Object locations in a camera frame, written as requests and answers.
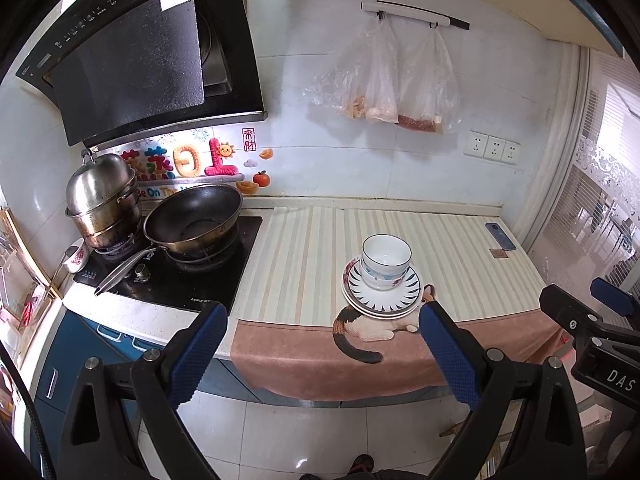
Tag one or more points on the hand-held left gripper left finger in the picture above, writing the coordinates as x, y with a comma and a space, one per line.
197, 350

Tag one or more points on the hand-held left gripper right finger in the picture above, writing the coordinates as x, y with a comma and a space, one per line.
447, 355

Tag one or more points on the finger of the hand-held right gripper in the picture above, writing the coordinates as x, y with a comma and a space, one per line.
612, 296
567, 307

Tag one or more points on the blue leaf pattern plate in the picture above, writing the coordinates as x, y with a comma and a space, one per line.
402, 296

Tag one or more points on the floral print bowl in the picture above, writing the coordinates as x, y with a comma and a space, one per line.
382, 282

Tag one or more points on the white bowl with dark rim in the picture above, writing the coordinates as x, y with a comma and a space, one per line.
385, 256

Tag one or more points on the black gas stove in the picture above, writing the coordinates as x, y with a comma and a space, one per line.
190, 285

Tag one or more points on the small brown card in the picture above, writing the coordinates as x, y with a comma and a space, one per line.
498, 253

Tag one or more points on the blue smartphone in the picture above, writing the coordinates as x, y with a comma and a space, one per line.
501, 236

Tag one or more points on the lace patterned glass door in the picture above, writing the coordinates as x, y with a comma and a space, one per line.
590, 185

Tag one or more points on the blue kitchen cabinet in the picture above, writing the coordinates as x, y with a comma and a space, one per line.
75, 340

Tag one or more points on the black wok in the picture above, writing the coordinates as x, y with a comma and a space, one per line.
190, 215

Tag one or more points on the striped cat print mat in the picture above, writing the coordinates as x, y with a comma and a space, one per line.
300, 260

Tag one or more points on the person's shoe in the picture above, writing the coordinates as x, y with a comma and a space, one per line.
361, 464

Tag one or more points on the small red floral cup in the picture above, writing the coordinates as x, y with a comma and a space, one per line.
77, 258

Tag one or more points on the stainless steel steamer pot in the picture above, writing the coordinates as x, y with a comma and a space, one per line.
100, 195

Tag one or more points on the clear plastic bag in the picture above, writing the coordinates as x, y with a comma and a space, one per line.
340, 85
382, 90
430, 90

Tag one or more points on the black range hood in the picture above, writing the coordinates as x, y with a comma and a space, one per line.
125, 70

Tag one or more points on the white wall socket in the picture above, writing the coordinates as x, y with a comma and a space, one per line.
495, 148
475, 144
511, 152

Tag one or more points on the orange persimmon wall sticker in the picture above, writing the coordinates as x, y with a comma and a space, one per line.
261, 178

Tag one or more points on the colourful letter wall sticker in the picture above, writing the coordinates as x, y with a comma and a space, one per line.
190, 160

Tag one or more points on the red stamp wall sticker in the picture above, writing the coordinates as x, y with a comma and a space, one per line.
249, 139

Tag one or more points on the white wall hook rail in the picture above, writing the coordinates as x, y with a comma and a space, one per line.
415, 11

